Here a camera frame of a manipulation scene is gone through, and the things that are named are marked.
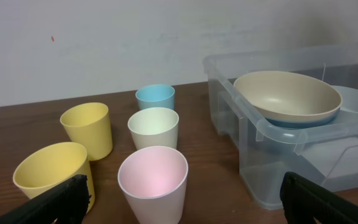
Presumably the pink plastic cup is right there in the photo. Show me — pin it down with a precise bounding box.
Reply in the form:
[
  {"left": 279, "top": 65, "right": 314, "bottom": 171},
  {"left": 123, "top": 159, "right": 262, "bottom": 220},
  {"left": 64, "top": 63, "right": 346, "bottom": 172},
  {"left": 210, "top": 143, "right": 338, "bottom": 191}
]
[{"left": 117, "top": 146, "right": 189, "bottom": 224}]

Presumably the clear plastic storage container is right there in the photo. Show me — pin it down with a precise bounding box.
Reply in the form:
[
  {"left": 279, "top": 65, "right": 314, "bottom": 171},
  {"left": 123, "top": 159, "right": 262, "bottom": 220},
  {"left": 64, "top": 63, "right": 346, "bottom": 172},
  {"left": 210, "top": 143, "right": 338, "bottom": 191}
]
[{"left": 203, "top": 42, "right": 358, "bottom": 209}]

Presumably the blue plastic cup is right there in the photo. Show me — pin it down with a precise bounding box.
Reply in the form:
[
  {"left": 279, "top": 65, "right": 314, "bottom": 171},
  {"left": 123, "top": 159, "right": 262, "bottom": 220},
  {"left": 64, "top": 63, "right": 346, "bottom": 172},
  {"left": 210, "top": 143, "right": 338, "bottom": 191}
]
[{"left": 135, "top": 84, "right": 175, "bottom": 110}]

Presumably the yellow plastic cup lower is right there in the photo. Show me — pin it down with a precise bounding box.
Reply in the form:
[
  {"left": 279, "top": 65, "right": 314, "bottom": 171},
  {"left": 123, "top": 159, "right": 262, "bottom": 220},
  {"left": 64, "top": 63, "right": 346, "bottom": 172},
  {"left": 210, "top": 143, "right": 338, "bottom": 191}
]
[{"left": 12, "top": 142, "right": 95, "bottom": 210}]

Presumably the pale green plastic cup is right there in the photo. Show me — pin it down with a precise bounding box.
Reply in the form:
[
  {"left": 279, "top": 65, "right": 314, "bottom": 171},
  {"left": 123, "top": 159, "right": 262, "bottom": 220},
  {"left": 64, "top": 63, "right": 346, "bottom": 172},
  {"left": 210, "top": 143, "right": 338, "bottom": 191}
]
[{"left": 127, "top": 107, "right": 179, "bottom": 150}]

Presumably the beige large bowl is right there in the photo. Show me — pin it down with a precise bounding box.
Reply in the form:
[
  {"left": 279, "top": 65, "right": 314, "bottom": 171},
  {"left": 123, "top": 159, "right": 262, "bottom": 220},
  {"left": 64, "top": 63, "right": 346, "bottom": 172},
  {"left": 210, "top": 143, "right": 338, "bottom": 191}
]
[{"left": 234, "top": 71, "right": 342, "bottom": 122}]

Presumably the yellow plastic cup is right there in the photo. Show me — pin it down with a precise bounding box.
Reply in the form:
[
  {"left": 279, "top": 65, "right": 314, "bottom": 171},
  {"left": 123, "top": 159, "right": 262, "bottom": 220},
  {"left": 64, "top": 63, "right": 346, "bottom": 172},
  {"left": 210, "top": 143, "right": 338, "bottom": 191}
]
[
  {"left": 12, "top": 142, "right": 95, "bottom": 210},
  {"left": 60, "top": 102, "right": 113, "bottom": 161}
]

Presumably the grey small bowl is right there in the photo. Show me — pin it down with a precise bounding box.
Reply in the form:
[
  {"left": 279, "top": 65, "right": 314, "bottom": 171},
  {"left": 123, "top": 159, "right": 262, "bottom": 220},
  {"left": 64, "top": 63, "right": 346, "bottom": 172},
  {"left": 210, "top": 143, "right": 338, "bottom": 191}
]
[{"left": 333, "top": 85, "right": 358, "bottom": 119}]

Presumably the yellow plastic cup upper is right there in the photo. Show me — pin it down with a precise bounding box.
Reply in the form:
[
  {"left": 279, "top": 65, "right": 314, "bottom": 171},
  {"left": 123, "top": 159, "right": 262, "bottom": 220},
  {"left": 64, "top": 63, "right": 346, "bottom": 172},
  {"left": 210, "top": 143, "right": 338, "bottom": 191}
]
[{"left": 60, "top": 102, "right": 113, "bottom": 161}]

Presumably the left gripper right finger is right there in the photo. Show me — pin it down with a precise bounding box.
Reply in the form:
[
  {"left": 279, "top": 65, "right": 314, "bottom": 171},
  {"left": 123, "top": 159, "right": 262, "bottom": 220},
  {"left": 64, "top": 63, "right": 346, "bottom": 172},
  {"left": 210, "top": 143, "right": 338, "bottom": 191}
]
[{"left": 280, "top": 172, "right": 358, "bottom": 224}]

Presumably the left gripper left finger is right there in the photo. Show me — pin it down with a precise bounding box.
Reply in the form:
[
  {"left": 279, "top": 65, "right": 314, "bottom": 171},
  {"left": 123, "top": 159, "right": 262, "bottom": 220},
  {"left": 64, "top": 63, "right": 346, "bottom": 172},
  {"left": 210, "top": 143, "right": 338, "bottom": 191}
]
[{"left": 0, "top": 174, "right": 91, "bottom": 224}]

